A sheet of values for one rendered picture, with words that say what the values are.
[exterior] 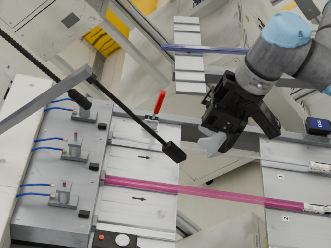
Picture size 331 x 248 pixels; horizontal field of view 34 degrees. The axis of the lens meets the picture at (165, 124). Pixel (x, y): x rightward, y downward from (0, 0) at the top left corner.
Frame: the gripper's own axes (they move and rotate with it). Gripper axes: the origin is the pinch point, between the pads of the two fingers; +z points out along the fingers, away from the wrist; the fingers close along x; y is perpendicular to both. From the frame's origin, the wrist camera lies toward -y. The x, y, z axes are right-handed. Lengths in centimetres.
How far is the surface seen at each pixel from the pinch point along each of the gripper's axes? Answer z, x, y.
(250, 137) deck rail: -0.3, -8.0, -9.2
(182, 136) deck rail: 6.1, -7.9, 4.9
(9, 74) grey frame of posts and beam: 7.6, -10.2, 45.9
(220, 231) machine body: 34.4, -7.1, -19.1
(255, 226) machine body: 26.1, -5.3, -25.2
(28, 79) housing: 3.7, -6.4, 41.6
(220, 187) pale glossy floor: 101, -84, -54
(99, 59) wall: 196, -265, 4
